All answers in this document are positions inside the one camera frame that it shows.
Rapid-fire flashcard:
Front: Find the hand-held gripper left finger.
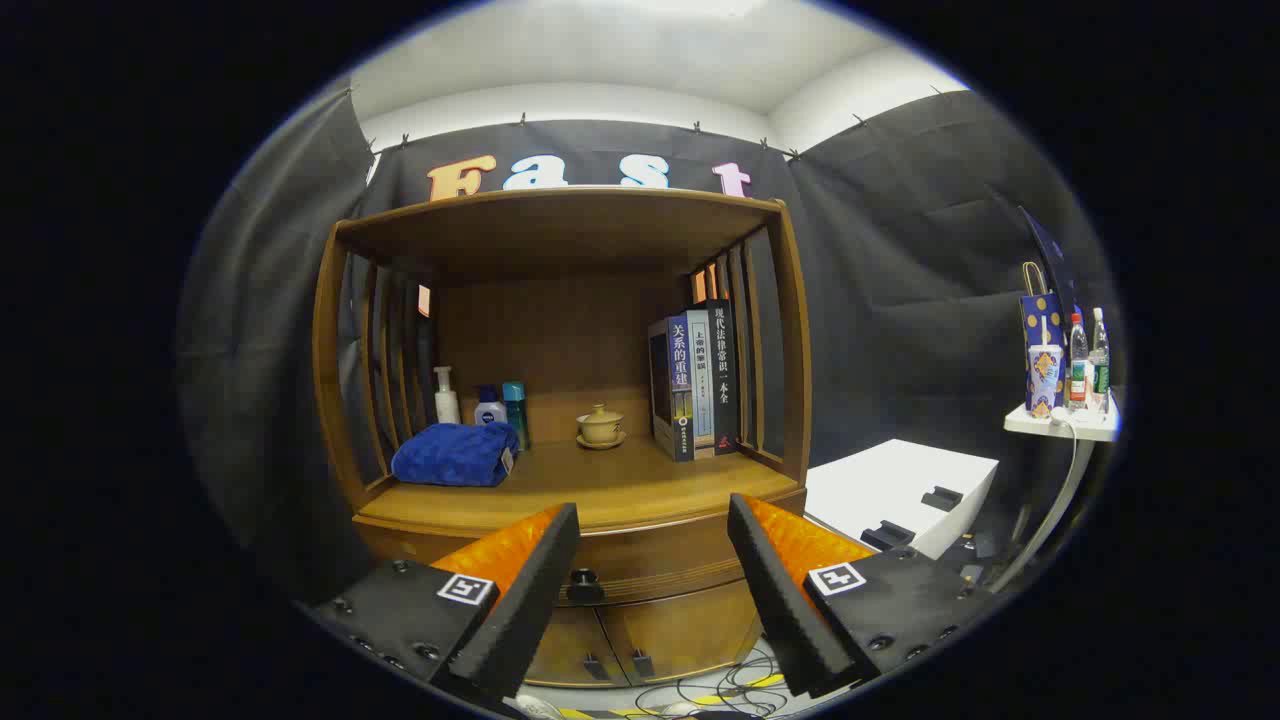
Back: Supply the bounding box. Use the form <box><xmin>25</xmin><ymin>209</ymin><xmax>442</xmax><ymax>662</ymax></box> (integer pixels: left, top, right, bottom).
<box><xmin>305</xmin><ymin>502</ymin><xmax>581</xmax><ymax>716</ymax></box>

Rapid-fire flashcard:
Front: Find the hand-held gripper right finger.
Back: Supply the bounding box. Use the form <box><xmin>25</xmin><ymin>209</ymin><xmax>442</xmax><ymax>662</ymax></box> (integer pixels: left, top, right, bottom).
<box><xmin>727</xmin><ymin>493</ymin><xmax>996</xmax><ymax>699</ymax></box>

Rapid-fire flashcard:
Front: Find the wooden drawer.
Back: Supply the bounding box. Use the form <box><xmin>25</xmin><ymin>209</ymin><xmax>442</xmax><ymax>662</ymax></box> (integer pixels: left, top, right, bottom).
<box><xmin>355</xmin><ymin>488</ymin><xmax>807</xmax><ymax>607</ymax></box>

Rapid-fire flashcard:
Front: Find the wooden cabinet door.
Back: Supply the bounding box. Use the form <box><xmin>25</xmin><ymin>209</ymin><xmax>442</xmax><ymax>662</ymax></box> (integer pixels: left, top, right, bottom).
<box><xmin>600</xmin><ymin>580</ymin><xmax>763</xmax><ymax>683</ymax></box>
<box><xmin>525</xmin><ymin>605</ymin><xmax>631</xmax><ymax>689</ymax></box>

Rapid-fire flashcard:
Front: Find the wooden countertop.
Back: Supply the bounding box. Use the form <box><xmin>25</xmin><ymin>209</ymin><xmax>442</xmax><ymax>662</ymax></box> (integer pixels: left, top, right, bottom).
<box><xmin>358</xmin><ymin>435</ymin><xmax>803</xmax><ymax>536</ymax></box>

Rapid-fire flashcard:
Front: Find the white drawer unit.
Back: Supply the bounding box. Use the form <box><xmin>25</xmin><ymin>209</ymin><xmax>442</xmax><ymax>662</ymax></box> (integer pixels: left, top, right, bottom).
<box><xmin>805</xmin><ymin>438</ymin><xmax>999</xmax><ymax>561</ymax></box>

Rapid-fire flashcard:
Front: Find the wooden cabinet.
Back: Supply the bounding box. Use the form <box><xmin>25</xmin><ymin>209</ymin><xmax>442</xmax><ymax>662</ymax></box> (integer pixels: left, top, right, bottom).
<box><xmin>312</xmin><ymin>186</ymin><xmax>813</xmax><ymax>689</ymax></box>

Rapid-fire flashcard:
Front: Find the blue folded towel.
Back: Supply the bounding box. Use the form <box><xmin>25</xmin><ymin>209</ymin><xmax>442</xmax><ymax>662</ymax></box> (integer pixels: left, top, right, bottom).
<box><xmin>391</xmin><ymin>421</ymin><xmax>520</xmax><ymax>488</ymax></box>

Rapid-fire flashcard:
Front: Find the teal bottle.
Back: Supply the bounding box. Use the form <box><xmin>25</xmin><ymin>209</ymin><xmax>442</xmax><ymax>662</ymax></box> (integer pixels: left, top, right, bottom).
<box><xmin>502</xmin><ymin>381</ymin><xmax>531</xmax><ymax>451</ymax></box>

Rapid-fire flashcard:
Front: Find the beige lidded teacup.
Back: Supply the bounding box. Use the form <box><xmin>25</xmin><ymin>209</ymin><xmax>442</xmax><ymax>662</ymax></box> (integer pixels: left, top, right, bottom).
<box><xmin>579</xmin><ymin>403</ymin><xmax>625</xmax><ymax>445</ymax></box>

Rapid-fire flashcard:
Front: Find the book with pale blue spine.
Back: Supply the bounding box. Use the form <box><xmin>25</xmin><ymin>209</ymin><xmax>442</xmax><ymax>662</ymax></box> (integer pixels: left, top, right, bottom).
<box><xmin>686</xmin><ymin>308</ymin><xmax>717</xmax><ymax>456</ymax></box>

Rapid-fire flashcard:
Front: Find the black book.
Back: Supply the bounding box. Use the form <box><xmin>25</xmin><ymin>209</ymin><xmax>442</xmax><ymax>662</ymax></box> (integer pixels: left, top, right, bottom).
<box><xmin>700</xmin><ymin>298</ymin><xmax>741</xmax><ymax>456</ymax></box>

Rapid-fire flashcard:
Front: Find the printed cup with straw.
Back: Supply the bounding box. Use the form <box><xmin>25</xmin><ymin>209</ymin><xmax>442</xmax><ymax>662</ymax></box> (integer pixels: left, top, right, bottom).
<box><xmin>1028</xmin><ymin>318</ymin><xmax>1065</xmax><ymax>419</ymax></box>

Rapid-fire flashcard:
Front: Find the white side table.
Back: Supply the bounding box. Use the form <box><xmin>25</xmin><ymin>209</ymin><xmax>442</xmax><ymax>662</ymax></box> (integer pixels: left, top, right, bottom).
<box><xmin>985</xmin><ymin>395</ymin><xmax>1121</xmax><ymax>593</ymax></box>

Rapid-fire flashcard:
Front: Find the black backdrop cloth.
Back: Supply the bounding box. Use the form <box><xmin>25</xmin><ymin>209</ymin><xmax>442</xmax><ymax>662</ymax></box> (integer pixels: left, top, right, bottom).
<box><xmin>178</xmin><ymin>85</ymin><xmax>1126</xmax><ymax>601</ymax></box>

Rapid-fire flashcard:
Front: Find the blue dotted paper bag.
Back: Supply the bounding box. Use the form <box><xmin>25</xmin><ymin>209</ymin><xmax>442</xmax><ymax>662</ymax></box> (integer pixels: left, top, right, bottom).
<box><xmin>1018</xmin><ymin>205</ymin><xmax>1079</xmax><ymax>411</ymax></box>

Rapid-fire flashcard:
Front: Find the tangle of floor cables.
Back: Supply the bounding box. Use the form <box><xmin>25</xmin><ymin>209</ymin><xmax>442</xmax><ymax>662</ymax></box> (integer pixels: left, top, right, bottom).
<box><xmin>600</xmin><ymin>645</ymin><xmax>791</xmax><ymax>719</ymax></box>

